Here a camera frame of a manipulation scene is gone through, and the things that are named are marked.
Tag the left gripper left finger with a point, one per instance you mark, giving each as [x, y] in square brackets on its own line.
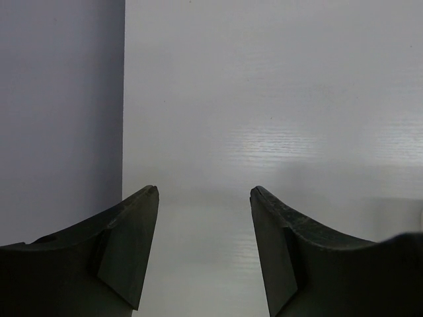
[94, 268]

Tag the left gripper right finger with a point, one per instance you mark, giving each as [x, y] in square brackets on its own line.
[309, 269]

